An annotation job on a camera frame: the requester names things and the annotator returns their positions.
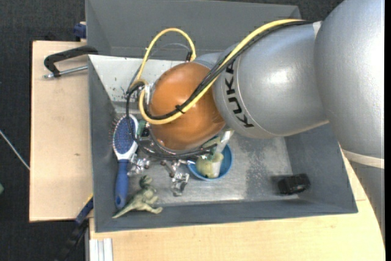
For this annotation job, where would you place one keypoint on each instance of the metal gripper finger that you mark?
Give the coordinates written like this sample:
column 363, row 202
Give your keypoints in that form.
column 140, row 165
column 179, row 181

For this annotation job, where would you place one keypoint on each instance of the blue and white hairbrush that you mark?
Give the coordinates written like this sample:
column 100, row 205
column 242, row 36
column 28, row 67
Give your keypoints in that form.
column 124, row 137

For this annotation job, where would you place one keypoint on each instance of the pale green plastic object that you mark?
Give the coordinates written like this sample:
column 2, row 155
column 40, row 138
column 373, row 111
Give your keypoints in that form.
column 209, row 165

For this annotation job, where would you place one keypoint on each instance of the green toy dinosaur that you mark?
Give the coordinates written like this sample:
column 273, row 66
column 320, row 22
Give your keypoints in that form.
column 142, row 200

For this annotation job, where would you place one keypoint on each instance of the blue bowl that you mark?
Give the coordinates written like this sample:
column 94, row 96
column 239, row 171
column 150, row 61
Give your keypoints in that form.
column 226, row 162

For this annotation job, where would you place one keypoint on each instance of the pale wood board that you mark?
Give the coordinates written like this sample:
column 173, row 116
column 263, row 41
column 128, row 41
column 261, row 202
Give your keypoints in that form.
column 61, row 137

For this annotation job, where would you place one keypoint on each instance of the grey metal bin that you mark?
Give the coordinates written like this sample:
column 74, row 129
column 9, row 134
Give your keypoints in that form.
column 265, row 159

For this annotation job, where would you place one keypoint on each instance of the black rounded block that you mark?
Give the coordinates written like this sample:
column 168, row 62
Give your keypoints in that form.
column 293, row 184

